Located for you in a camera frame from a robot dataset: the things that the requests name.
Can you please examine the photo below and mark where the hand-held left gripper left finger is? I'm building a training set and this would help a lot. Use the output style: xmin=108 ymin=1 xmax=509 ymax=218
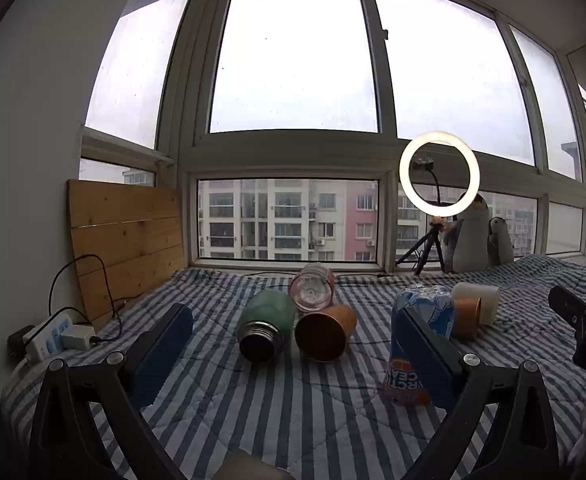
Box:
xmin=28 ymin=303 xmax=194 ymax=480

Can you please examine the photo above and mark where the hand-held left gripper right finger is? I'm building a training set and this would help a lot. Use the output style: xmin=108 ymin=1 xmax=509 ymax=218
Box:
xmin=402 ymin=306 xmax=560 ymax=480

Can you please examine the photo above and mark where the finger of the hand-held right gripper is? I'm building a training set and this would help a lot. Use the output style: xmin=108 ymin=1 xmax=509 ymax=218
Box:
xmin=548 ymin=285 xmax=586 ymax=332

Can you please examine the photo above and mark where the copper metal cup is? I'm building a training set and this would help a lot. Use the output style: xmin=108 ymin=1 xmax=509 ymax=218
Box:
xmin=294 ymin=304 xmax=358 ymax=363

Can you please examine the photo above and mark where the small orange cup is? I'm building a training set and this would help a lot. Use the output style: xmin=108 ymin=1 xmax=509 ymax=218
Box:
xmin=450 ymin=296 xmax=483 ymax=340

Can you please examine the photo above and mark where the white cup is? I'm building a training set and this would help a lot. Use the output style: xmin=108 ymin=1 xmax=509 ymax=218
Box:
xmin=451 ymin=281 xmax=502 ymax=327

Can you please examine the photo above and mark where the blue plastic drink bottle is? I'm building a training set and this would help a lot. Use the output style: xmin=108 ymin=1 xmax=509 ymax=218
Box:
xmin=381 ymin=284 xmax=455 ymax=407

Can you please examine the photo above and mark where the white charger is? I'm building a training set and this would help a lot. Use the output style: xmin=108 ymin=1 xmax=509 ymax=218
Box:
xmin=61 ymin=325 xmax=96 ymax=351

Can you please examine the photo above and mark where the small grey plush toy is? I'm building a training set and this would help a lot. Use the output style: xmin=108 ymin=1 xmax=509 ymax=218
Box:
xmin=488 ymin=216 xmax=516 ymax=266

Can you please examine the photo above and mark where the green thermos bottle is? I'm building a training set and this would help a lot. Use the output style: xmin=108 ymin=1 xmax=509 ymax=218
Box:
xmin=237 ymin=289 xmax=296 ymax=364

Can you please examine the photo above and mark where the black tripod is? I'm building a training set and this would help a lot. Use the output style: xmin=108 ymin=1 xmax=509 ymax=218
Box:
xmin=395 ymin=215 xmax=447 ymax=276

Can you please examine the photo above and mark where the wooden board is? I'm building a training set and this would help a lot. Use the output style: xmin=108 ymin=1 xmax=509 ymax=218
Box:
xmin=66 ymin=178 xmax=186 ymax=332

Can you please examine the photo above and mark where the grey penguin plush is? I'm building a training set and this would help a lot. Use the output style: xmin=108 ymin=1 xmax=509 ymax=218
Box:
xmin=442 ymin=192 xmax=492 ymax=275

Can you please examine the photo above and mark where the white power strip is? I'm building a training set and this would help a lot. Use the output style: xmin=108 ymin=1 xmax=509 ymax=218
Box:
xmin=20 ymin=310 xmax=74 ymax=362

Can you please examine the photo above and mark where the blue striped blanket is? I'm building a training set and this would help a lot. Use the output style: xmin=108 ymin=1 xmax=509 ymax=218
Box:
xmin=2 ymin=254 xmax=586 ymax=480

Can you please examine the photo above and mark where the clear pink water bottle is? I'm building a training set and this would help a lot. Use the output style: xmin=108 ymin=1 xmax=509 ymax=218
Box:
xmin=289 ymin=262 xmax=335 ymax=313

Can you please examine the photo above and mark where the black power adapter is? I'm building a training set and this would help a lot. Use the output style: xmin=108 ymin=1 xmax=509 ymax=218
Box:
xmin=7 ymin=325 xmax=35 ymax=359

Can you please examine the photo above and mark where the black gooseneck phone holder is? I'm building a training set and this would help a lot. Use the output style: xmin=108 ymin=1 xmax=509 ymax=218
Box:
xmin=410 ymin=154 xmax=444 ymax=219

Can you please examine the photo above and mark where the black cable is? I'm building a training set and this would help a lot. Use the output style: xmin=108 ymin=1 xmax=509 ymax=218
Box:
xmin=48 ymin=254 xmax=128 ymax=345

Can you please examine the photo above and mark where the ring light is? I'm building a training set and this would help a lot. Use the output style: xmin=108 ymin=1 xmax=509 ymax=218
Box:
xmin=399 ymin=131 xmax=481 ymax=206

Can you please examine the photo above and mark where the white window frame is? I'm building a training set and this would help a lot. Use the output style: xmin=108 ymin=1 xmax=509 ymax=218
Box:
xmin=79 ymin=0 xmax=586 ymax=273

